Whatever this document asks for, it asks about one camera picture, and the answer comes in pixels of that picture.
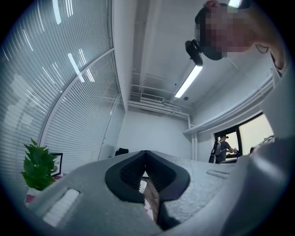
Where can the dark framed window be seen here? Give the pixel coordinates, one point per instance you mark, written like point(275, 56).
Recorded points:
point(253, 129)

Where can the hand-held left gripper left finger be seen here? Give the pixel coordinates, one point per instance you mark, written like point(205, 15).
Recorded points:
point(92, 184)

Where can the person's light shirt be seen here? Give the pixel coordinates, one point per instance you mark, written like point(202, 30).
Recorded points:
point(283, 103)

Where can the white ceiling pipes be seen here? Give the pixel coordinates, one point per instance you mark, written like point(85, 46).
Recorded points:
point(230, 115)

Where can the person's head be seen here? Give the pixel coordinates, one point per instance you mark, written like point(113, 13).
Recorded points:
point(230, 30)

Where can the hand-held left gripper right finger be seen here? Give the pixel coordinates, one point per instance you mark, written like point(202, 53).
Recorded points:
point(202, 184)

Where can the long ceiling light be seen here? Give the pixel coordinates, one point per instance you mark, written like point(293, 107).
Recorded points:
point(235, 3)
point(187, 81)

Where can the white air conditioner vent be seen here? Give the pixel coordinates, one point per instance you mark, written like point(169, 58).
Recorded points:
point(152, 98)

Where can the black head-mounted camera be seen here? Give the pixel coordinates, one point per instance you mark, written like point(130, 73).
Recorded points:
point(194, 51)

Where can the potted green plant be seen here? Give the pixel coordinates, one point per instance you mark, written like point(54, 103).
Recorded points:
point(38, 168)

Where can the black framed sign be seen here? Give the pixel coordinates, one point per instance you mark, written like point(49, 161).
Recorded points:
point(57, 161)

